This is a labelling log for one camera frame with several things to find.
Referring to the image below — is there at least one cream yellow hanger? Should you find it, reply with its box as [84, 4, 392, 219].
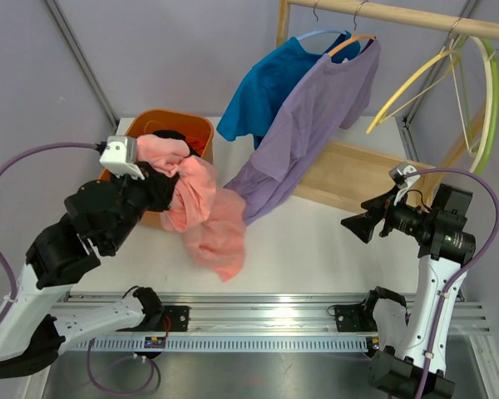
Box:
[364, 18, 471, 135]

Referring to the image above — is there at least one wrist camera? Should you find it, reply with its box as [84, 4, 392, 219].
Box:
[389, 162, 419, 205]
[96, 135, 146, 180]

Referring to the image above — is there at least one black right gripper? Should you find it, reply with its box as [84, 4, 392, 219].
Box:
[342, 185, 435, 244]

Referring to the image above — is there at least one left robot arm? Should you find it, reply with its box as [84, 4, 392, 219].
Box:
[0, 162, 179, 379]

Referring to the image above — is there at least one lime green hanger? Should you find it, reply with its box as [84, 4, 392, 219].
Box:
[452, 37, 499, 175]

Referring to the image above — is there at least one blue t shirt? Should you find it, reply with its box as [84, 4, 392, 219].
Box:
[215, 29, 363, 150]

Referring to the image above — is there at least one black t shirt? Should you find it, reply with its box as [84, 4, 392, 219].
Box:
[141, 129, 205, 213]

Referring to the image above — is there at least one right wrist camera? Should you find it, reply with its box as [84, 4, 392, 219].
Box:
[389, 162, 419, 205]

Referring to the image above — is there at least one light blue hanger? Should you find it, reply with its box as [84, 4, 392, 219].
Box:
[296, 0, 346, 42]

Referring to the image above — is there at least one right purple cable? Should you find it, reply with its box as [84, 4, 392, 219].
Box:
[403, 168, 499, 399]

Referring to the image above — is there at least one orange brown hanger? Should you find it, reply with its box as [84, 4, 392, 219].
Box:
[328, 0, 376, 57]

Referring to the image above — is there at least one wooden clothes rack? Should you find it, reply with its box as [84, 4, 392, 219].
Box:
[276, 1, 499, 212]

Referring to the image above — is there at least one orange plastic basket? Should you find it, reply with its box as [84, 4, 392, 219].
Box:
[95, 109, 217, 233]

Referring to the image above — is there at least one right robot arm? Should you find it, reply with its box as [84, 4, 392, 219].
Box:
[332, 185, 476, 398]

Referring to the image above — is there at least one lilac t shirt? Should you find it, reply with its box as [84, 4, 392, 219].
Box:
[225, 40, 381, 224]

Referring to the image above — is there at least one pink t shirt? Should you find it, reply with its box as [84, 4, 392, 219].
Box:
[160, 156, 246, 282]

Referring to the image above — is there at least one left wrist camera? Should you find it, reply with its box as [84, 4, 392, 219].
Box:
[96, 135, 146, 180]

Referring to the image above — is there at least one aluminium mounting rail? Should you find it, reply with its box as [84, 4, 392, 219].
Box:
[24, 293, 499, 399]

